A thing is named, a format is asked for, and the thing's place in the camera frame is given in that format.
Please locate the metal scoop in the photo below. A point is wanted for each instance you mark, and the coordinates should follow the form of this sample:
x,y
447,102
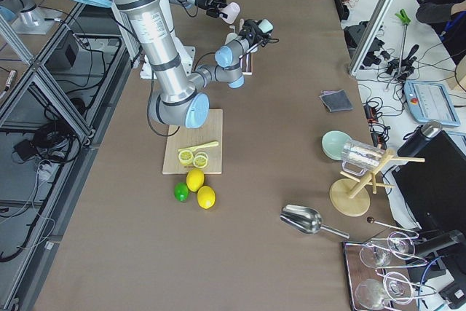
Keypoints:
x,y
307,220

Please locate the wine glass rack tray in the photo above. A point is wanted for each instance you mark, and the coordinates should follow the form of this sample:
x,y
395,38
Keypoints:
x,y
390,273

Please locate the white wire cup rack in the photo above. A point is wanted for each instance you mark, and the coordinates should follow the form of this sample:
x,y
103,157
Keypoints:
x,y
245,58

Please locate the wooden cutting board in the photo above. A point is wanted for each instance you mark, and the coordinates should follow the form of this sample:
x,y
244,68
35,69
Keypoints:
x,y
212,130

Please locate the blue teach pendant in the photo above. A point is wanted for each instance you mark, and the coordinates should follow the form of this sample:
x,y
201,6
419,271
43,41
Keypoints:
x,y
428,101

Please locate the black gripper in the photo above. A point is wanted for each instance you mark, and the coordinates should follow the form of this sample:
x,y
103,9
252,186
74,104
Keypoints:
x,y
253,34
206,0

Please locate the grey folded cloth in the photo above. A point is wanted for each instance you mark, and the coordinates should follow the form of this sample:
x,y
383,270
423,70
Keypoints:
x,y
336,101

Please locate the green lime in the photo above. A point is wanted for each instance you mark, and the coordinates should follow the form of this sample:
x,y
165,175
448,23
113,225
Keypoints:
x,y
181,192

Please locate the black thermos bottle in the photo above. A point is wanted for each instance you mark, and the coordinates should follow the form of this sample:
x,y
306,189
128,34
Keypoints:
x,y
419,138

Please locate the yellow plastic knife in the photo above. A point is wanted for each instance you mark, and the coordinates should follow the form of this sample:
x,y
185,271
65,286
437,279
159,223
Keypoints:
x,y
201,146

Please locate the green bowl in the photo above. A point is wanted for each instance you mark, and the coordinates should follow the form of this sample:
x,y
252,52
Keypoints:
x,y
333,142

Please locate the yellow lemon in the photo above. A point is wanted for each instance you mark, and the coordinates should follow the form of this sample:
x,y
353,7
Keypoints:
x,y
195,179
206,197

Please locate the lemon slices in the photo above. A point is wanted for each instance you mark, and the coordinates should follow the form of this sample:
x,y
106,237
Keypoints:
x,y
198,160

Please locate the pink plastic cup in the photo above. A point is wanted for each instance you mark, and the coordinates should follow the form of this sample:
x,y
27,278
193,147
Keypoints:
x,y
230,12

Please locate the glass pitcher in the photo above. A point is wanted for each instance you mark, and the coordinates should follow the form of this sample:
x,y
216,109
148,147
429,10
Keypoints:
x,y
358,157

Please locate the green plastic cup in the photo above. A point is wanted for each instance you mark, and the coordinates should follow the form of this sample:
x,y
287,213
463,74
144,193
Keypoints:
x,y
265,26

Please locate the wooden mug tree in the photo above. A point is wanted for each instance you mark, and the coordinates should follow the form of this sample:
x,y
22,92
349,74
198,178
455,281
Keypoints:
x,y
349,194

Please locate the aluminium frame post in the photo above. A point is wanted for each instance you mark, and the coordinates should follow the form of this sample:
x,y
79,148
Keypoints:
x,y
368,36

